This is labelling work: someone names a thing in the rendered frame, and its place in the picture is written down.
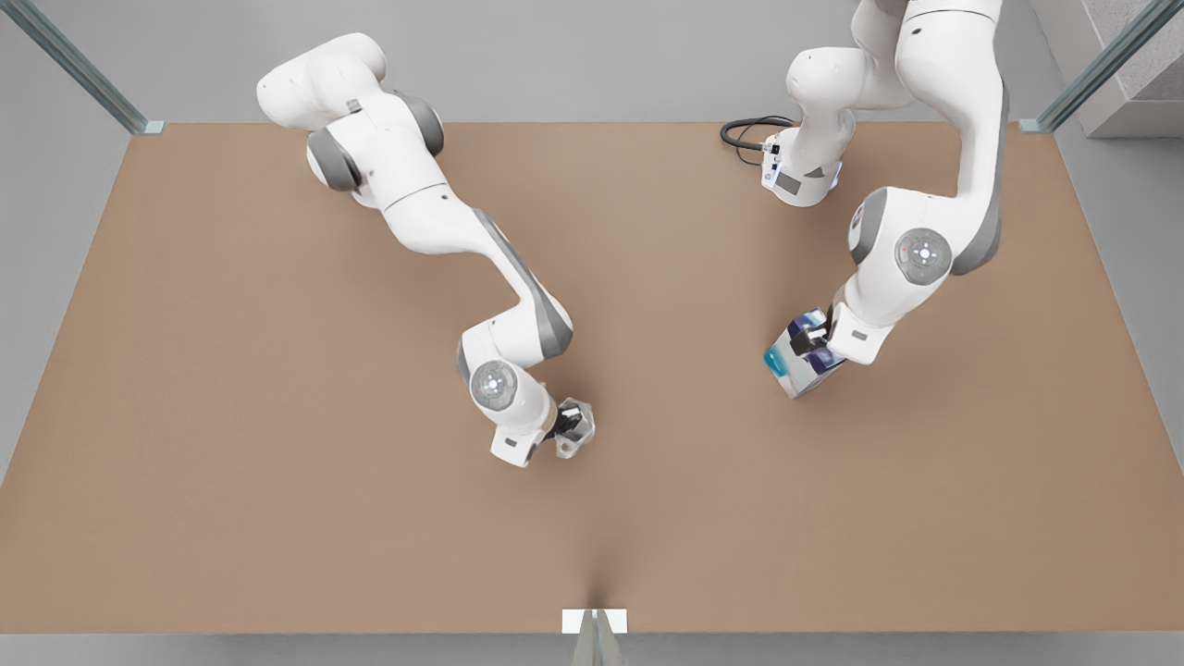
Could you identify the small clear grey cup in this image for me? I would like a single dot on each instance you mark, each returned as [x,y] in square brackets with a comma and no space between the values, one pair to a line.
[586,431]

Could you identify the blue and white carton box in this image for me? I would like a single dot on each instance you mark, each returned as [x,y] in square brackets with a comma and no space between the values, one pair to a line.
[786,365]

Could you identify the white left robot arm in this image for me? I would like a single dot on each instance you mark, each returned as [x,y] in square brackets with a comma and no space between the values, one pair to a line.
[943,74]

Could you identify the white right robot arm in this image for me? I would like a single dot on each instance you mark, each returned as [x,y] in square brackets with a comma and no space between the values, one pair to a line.
[421,199]

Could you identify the silver frame post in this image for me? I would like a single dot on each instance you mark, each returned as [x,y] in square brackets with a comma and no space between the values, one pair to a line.
[74,67]
[594,627]
[1096,69]

